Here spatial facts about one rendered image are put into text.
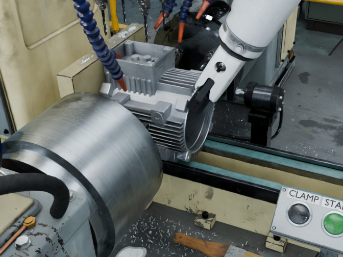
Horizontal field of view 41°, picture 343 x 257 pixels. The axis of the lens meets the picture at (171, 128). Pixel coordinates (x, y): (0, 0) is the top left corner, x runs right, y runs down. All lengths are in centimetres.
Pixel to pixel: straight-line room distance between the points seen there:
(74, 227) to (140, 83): 45
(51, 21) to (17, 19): 11
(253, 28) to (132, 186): 31
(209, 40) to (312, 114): 46
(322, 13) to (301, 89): 264
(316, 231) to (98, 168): 33
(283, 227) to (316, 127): 72
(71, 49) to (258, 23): 50
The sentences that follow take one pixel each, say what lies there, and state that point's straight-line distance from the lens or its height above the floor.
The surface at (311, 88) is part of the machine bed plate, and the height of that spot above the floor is 80.
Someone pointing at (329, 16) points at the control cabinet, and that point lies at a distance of 418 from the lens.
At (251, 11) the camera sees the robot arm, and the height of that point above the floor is 130.
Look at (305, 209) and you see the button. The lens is 70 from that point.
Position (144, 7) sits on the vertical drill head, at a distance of 89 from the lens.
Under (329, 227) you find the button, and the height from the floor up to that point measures 107.
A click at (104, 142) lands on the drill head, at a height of 114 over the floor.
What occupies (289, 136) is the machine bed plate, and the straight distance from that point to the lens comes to 134.
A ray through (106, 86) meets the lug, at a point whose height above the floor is 109.
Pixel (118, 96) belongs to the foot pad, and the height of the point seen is 107.
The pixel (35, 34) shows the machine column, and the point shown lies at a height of 119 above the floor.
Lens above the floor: 154
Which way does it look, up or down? 33 degrees down
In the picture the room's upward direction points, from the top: 3 degrees counter-clockwise
